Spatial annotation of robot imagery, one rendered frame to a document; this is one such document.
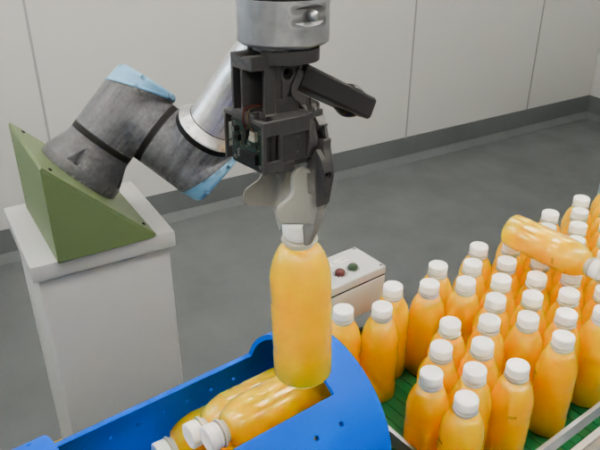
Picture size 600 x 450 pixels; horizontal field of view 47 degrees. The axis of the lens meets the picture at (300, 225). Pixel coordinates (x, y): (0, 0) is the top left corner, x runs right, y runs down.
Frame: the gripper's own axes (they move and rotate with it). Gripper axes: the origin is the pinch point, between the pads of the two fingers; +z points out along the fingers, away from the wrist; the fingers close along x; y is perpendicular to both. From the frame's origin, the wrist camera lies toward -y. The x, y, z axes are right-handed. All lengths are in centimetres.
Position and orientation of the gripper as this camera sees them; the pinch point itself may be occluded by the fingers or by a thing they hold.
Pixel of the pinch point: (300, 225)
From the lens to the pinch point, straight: 76.4
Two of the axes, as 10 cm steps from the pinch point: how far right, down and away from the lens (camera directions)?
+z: 0.0, 9.1, 4.2
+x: 6.1, 3.4, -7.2
